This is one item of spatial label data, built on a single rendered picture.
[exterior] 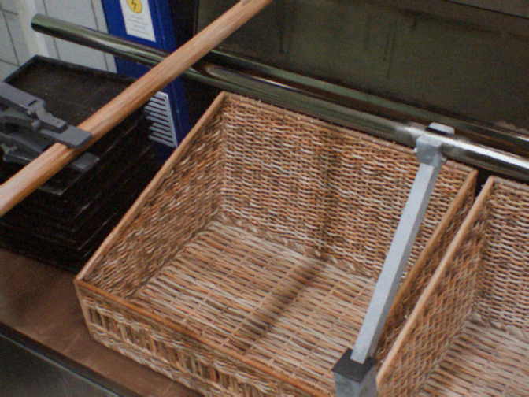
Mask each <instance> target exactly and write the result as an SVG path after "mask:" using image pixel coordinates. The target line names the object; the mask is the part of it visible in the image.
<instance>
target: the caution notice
mask: <svg viewBox="0 0 529 397"><path fill-rule="evenodd" d="M120 4H121V8H122V11H123V16H124V23H125V27H126V30H127V34H129V35H134V36H138V37H140V38H144V39H149V40H152V41H154V42H155V38H154V30H153V25H152V21H151V17H150V9H149V5H148V1H147V0H120Z"/></svg>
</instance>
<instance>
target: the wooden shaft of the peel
mask: <svg viewBox="0 0 529 397"><path fill-rule="evenodd" d="M273 1H275V0H242V1H241V2H240V3H238V4H237V5H236V6H233V7H232V8H231V9H229V10H228V11H227V12H226V13H225V14H224V15H223V16H222V17H220V18H219V19H218V20H215V21H214V22H212V23H211V25H209V26H208V27H207V28H205V29H204V30H202V32H201V33H200V34H197V35H196V36H195V37H194V38H193V39H191V40H190V41H189V42H187V43H186V44H184V45H183V46H181V47H180V48H179V49H178V50H177V51H176V52H175V53H173V54H172V55H170V56H169V57H168V58H166V59H165V60H164V61H162V62H161V63H159V64H158V65H157V67H155V68H154V69H152V70H151V71H150V72H148V73H147V74H145V75H144V76H143V77H141V78H140V79H139V80H137V81H136V82H134V84H133V85H132V86H130V87H129V88H127V89H126V90H125V91H123V92H122V93H121V94H119V95H118V96H116V97H115V98H114V99H113V100H112V101H111V102H109V103H108V104H107V105H105V106H104V107H102V108H101V109H100V110H99V111H98V112H97V113H95V114H94V115H91V116H90V117H89V118H87V120H86V121H84V122H83V123H82V124H81V125H80V126H79V127H77V128H81V129H83V130H85V131H88V132H91V133H92V135H93V136H94V138H93V139H91V140H90V141H89V142H88V143H86V144H85V145H83V146H82V147H81V148H79V149H78V150H77V149H74V148H71V147H68V146H66V145H64V144H61V143H55V144H54V145H53V146H52V147H51V148H49V149H48V150H47V151H45V152H44V153H43V154H42V155H40V156H39V157H37V158H36V159H35V160H34V161H33V162H31V163H30V164H29V165H27V166H26V167H24V168H23V169H22V170H20V171H19V173H17V174H16V175H15V176H13V177H12V178H11V179H9V180H8V181H6V182H5V183H3V184H2V185H1V186H0V217H1V216H3V215H4V214H5V213H8V212H9V211H10V210H11V209H12V208H13V207H14V206H15V205H16V204H17V203H18V202H20V201H21V200H22V199H25V198H26V197H28V196H29V195H30V194H31V193H32V192H33V191H35V189H36V188H37V187H39V186H40V185H42V184H44V183H45V182H46V181H47V180H48V179H49V178H51V177H52V176H53V175H55V174H56V173H57V171H60V170H61V169H62V168H64V167H65V166H66V165H67V164H68V163H69V162H71V161H72V160H73V159H75V158H77V157H78V156H80V154H81V153H82V152H84V151H85V150H86V149H87V148H88V147H89V146H91V145H92V144H94V143H96V142H97V141H98V140H100V138H101V137H103V136H104V134H106V133H107V132H108V131H109V130H112V129H113V128H114V127H116V126H117V125H118V124H119V123H120V122H121V121H123V120H124V118H125V117H127V116H129V115H130V114H132V113H133V112H134V111H136V110H137V109H138V108H139V107H140V106H141V105H143V104H144V103H145V102H148V100H149V99H150V98H152V97H153V96H154V95H155V94H156V93H158V92H159V91H160V90H161V89H163V88H165V87H166V86H168V85H169V83H170V82H172V81H173V80H174V79H175V78H176V77H177V76H179V75H180V74H181V73H184V72H185V71H186V70H188V69H189V68H190V67H191V66H192V65H193V64H194V63H195V62H196V61H198V60H200V59H201V58H203V57H204V56H205V55H206V54H207V53H208V52H210V51H211V50H212V49H213V48H214V47H215V46H216V45H218V44H220V43H221V42H223V41H224V40H225V39H226V38H227V37H228V36H229V35H231V34H232V33H233V32H236V30H237V29H238V28H240V27H241V26H242V25H244V24H245V23H246V22H247V21H248V20H250V19H251V18H252V17H255V16H256V15H257V14H258V13H259V12H260V11H261V10H262V9H263V8H264V7H266V6H267V5H268V4H269V3H272V2H273Z"/></svg>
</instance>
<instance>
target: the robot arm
mask: <svg viewBox="0 0 529 397"><path fill-rule="evenodd" d="M29 105H31V106H30V107H29ZM45 107H46V103H45V102H44V101H43V100H42V99H40V98H37V97H35V96H33V95H30V94H29V93H27V92H24V91H21V90H19V89H17V88H15V87H12V86H10V85H8V84H6V83H4V82H3V81H2V80H0V145H1V147H2V149H3V150H4V155H2V159H3V161H6V162H11V161H14V162H17V163H20V164H22V165H29V164H30V163H31V162H33V161H34V160H35V159H36V158H37V157H39V156H40V155H42V154H43V153H44V152H45V151H47V150H48V149H49V148H51V147H52V146H53V145H54V144H52V143H50V142H49V141H47V140H45V139H43V138H40V137H39V136H38V135H36V134H35V133H33V132H30V131H28V130H27V129H26V127H29V128H32V130H34V132H35V131H37V130H38V129H39V128H42V129H39V130H38V133H39V135H41V136H42V137H44V138H46V139H50V140H52V141H54V142H57V143H61V144H64V145H66V146H68V147H71V148H74V149H77V150H78V149H79V148H81V147H82V146H83V145H85V144H86V143H88V142H89V141H90V140H91V139H93V138H94V136H93V135H92V133H91V132H88V131H85V130H83V129H81V128H77V127H73V126H71V125H69V124H67V123H66V122H64V121H62V120H59V118H56V117H52V116H51V114H50V113H49V112H46V111H45V109H44V108H45ZM97 163H99V158H98V157H97V156H95V155H92V154H91V153H88V152H86V151H84V152H82V153H81V154H80V156H78V157H77V158H75V159H73V160H72V161H71V162H69V163H68V164H67V165H66V166H65V167H66V168H72V169H76V170H78V171H80V173H86V172H87V170H88V169H90V168H91V167H92V166H95V165H96V164H97Z"/></svg>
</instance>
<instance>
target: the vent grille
mask: <svg viewBox="0 0 529 397"><path fill-rule="evenodd" d="M149 102H150V104H149V105H148V106H145V107H144V108H143V110H145V111H150V114H149V115H148V116H147V117H145V120H149V121H154V124H153V125H152V126H151V127H149V129H151V130H154V132H153V133H152V134H151V135H150V137H148V139H151V140H153V141H155V142H158V143H162V144H165V145H168V146H171V147H174V148H176V149H177V147H178V146H177V142H176V134H175V129H174V124H173V120H172V112H171V108H170V104H169V99H168V95H167V94H165V93H161V92H158V93H156V94H155V95H154V96H153V97H152V98H150V99H149Z"/></svg>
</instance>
